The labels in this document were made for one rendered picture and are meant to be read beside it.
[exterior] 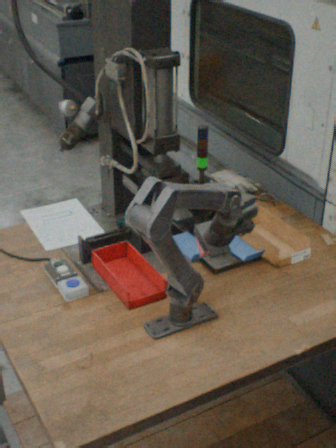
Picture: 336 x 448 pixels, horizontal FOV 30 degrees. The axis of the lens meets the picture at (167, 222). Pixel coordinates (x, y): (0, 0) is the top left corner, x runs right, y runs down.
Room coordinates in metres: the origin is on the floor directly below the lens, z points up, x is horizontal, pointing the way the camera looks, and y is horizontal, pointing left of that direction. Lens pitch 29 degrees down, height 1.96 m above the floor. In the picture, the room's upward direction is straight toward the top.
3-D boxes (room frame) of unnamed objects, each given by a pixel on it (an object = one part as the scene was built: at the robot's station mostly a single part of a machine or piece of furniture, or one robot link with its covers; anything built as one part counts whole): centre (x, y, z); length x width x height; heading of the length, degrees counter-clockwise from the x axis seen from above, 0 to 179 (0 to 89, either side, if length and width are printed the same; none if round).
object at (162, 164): (1.81, 0.07, 1.22); 0.26 x 0.18 x 0.30; 30
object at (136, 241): (1.75, 0.02, 0.94); 0.20 x 0.10 x 0.07; 120
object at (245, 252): (1.66, -0.23, 0.93); 0.15 x 0.07 x 0.03; 31
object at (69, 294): (1.46, 0.27, 0.90); 0.07 x 0.07 x 0.06; 30
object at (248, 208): (1.45, -0.18, 1.19); 0.12 x 0.09 x 0.12; 130
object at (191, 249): (1.56, -0.07, 1.00); 0.15 x 0.07 x 0.03; 29
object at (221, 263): (1.66, -0.18, 0.91); 0.17 x 0.16 x 0.02; 120
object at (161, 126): (1.75, 0.03, 1.37); 0.11 x 0.09 x 0.30; 120
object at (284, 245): (1.72, -0.33, 0.93); 0.25 x 0.13 x 0.08; 30
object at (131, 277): (1.51, 0.12, 0.93); 0.25 x 0.12 x 0.06; 30
